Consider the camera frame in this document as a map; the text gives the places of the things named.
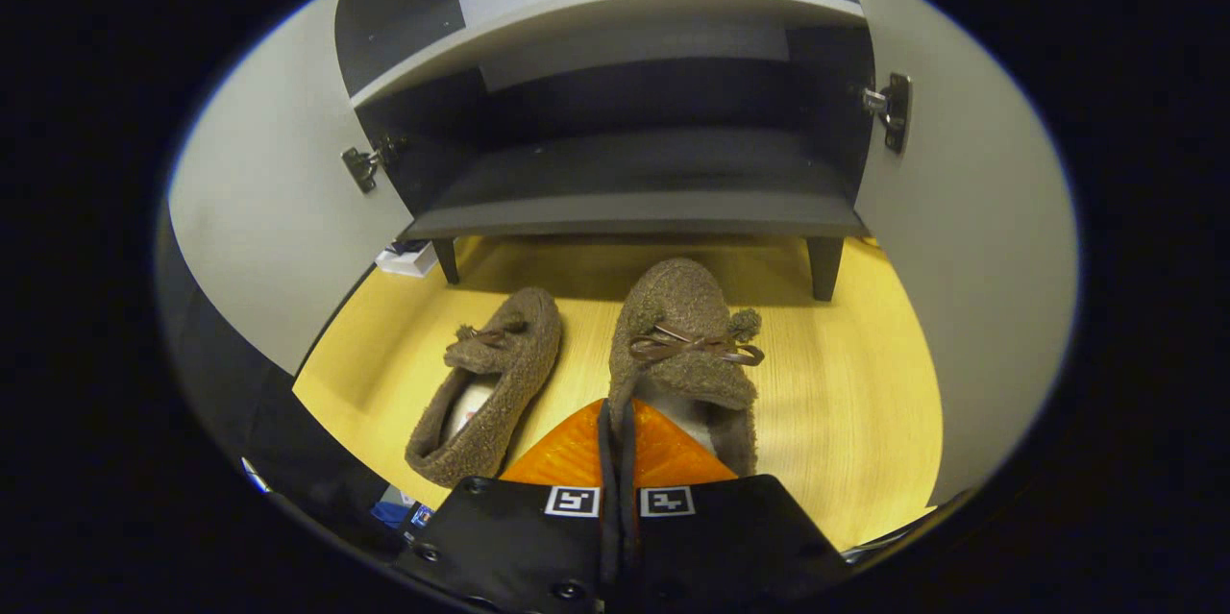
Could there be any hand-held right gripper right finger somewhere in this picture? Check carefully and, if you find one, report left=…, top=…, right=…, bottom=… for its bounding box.
left=620, top=400, right=851, bottom=610

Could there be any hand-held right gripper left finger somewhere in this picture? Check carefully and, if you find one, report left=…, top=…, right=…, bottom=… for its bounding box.
left=399, top=398, right=624, bottom=614

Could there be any brown fuzzy shoe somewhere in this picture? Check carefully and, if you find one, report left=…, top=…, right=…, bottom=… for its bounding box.
left=608, top=258, right=765, bottom=480
left=406, top=287, right=563, bottom=488

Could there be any grey white shoe cabinet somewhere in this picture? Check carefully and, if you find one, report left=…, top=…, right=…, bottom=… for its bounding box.
left=334, top=0, right=875, bottom=303

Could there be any white cabinet door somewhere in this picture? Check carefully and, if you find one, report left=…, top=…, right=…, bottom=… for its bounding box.
left=855, top=0, right=1079, bottom=507
left=168, top=0, right=414, bottom=375

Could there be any small blue object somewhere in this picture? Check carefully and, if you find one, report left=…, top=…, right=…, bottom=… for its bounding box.
left=370, top=486, right=433, bottom=530

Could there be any white book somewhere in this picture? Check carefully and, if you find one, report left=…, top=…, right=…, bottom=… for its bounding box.
left=375, top=241, right=438, bottom=279

